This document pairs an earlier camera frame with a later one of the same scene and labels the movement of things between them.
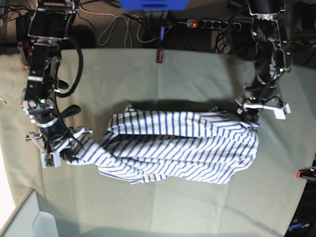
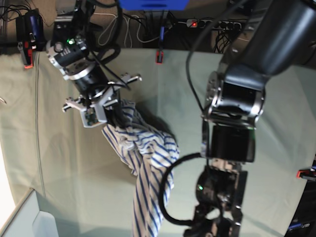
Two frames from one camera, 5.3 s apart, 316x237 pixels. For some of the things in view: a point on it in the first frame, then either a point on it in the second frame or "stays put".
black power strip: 220,24 stays put
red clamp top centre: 159,58 stays put
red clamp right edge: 307,174 stays put
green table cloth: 259,204 stays put
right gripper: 280,108 to 216,218
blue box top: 154,5 stays put
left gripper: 51,141 to 104,107
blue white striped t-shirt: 151,146 to 147,150
